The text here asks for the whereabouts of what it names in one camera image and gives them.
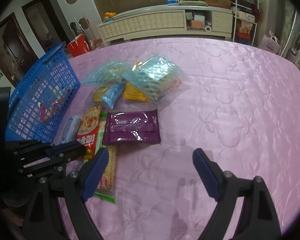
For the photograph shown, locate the light blue striped bag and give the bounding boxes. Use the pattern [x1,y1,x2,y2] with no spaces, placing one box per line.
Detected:
[81,61,133,86]
[122,56,187,103]

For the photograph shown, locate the blue chewing gum pack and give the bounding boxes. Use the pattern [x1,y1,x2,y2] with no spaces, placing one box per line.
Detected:
[59,115,81,144]

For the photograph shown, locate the blue tissue pack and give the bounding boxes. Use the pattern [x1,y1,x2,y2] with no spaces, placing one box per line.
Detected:
[167,0,179,5]

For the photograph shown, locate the pink quilted tablecloth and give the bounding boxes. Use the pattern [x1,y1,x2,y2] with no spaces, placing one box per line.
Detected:
[70,38,300,239]

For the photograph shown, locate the cream television cabinet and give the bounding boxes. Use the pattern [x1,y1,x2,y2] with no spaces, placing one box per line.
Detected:
[97,4,233,46]

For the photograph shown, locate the purple snack packet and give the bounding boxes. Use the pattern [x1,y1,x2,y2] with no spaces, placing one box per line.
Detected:
[102,109,161,146]

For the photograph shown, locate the plate of oranges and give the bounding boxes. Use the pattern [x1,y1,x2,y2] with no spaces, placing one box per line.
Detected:
[103,12,116,21]

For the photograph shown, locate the blue plastic basket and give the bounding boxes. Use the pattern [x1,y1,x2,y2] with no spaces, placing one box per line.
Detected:
[5,43,81,142]

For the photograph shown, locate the green folded cloth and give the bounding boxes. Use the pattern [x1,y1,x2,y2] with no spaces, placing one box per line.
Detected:
[178,0,208,7]

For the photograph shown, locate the white metal shelf rack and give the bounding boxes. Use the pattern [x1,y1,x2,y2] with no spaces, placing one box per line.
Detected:
[231,0,261,46]

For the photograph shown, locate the pink shopping bag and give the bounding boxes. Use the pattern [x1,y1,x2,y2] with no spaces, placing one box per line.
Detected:
[257,30,280,54]

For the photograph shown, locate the small blue cake packet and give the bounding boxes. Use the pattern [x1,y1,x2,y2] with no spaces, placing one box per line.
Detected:
[91,82,126,109]

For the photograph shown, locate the red paper bag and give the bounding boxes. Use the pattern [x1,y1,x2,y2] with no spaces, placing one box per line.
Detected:
[66,34,90,57]

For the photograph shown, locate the orange snack packet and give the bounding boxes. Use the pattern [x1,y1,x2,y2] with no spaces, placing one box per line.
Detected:
[122,61,151,103]

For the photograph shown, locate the cracker packet green ends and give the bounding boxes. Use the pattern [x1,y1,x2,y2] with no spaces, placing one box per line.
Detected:
[95,113,117,204]

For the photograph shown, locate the red white snack packet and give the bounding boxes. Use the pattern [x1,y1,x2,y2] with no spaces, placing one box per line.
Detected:
[38,98,64,121]

